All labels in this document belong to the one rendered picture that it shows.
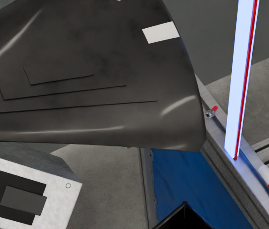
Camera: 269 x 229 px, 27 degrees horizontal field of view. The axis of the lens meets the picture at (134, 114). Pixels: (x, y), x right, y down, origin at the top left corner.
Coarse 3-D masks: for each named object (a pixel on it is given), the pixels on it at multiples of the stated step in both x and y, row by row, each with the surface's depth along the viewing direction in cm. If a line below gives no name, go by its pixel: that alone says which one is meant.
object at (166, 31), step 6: (162, 24) 53; (168, 24) 53; (144, 30) 53; (150, 30) 53; (156, 30) 53; (162, 30) 53; (168, 30) 53; (174, 30) 53; (150, 36) 52; (156, 36) 53; (162, 36) 53; (168, 36) 53; (174, 36) 53; (150, 42) 52
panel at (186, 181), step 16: (160, 160) 125; (176, 160) 112; (192, 160) 102; (160, 176) 131; (176, 176) 117; (192, 176) 106; (208, 176) 97; (160, 192) 138; (176, 192) 123; (192, 192) 111; (208, 192) 101; (224, 192) 92; (160, 208) 145; (208, 208) 105; (224, 208) 96; (224, 224) 100; (240, 224) 92
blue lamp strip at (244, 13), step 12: (240, 0) 58; (252, 0) 56; (240, 12) 59; (240, 24) 60; (240, 36) 61; (240, 48) 63; (240, 60) 64; (240, 72) 65; (240, 84) 66; (240, 96) 68; (228, 108) 73; (228, 120) 75; (228, 132) 76; (228, 144) 78
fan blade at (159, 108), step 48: (48, 0) 53; (96, 0) 54; (144, 0) 54; (0, 48) 50; (48, 48) 50; (96, 48) 51; (144, 48) 52; (0, 96) 47; (48, 96) 48; (96, 96) 49; (144, 96) 50; (192, 96) 51; (96, 144) 47; (144, 144) 48; (192, 144) 50
